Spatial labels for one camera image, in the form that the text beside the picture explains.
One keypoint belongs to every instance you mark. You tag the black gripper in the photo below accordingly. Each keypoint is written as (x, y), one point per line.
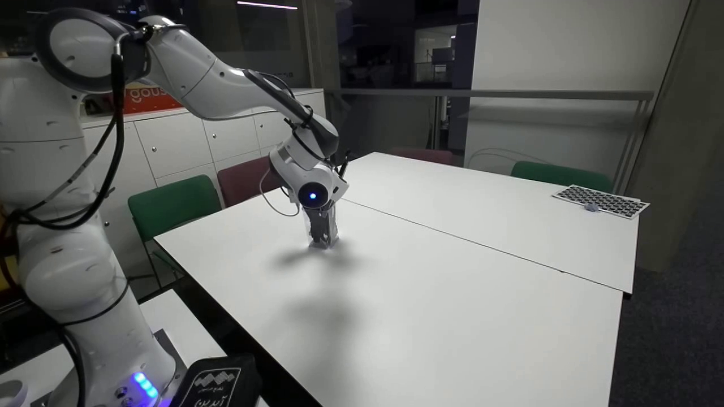
(321, 213)

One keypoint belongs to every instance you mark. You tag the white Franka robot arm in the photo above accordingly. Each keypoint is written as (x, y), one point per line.
(60, 228)

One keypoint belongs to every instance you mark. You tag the dark red chair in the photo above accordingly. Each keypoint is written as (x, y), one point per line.
(430, 155)

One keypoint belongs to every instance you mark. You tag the green chair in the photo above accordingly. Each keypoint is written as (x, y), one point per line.
(562, 176)
(173, 204)

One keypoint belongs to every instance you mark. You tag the white low cabinet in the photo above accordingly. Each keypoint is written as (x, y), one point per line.
(188, 144)

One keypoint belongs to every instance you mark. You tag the black control box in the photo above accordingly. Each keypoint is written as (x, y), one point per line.
(215, 385)

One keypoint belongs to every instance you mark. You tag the grey metal handrail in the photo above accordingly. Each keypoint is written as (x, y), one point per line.
(489, 94)

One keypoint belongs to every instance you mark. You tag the orange cabinet sign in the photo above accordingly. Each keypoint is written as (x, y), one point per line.
(148, 98)

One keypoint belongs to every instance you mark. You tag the black patterned keyboard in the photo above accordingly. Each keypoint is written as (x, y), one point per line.
(601, 203)

